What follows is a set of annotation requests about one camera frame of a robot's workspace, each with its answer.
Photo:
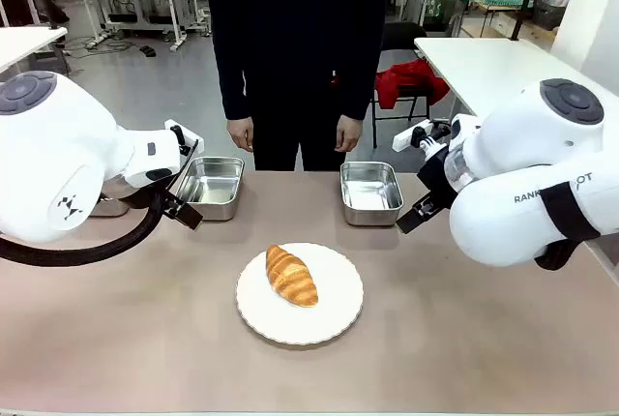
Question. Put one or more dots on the person's left forearm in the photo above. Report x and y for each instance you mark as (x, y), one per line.
(362, 82)

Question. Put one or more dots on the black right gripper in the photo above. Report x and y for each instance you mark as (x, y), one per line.
(435, 176)

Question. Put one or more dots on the person in dark clothes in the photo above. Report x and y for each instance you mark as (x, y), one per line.
(297, 48)

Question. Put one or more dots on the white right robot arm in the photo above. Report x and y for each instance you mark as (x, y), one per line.
(527, 164)

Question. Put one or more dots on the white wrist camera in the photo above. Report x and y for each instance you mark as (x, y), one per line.
(411, 138)
(186, 133)

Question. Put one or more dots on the person's left hand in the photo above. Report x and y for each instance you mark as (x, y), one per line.
(348, 134)

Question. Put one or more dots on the white floor power strip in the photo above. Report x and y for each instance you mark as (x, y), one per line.
(99, 39)

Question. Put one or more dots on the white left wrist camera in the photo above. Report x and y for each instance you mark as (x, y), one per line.
(186, 133)

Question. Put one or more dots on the person's right forearm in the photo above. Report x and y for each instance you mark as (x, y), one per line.
(232, 82)

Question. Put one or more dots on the golden croissant bread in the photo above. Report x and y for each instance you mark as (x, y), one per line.
(291, 276)

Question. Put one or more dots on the large white side table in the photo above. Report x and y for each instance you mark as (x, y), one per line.
(483, 68)

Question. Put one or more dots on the black object on floor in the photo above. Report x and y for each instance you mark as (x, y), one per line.
(148, 51)

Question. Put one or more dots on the red cloth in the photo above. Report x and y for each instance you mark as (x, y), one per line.
(406, 80)

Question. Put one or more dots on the black chair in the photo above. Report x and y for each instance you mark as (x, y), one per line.
(406, 38)

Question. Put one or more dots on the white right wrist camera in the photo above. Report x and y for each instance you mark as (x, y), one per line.
(411, 138)

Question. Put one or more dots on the person's right hand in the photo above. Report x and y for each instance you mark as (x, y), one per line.
(241, 134)

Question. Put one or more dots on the white round plate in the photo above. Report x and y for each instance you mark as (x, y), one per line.
(333, 305)

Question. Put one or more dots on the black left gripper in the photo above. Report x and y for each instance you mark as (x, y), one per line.
(140, 196)

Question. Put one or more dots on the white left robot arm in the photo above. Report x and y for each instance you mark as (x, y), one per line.
(58, 155)

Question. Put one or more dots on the rectangular steel container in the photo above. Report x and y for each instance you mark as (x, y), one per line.
(210, 186)
(370, 193)

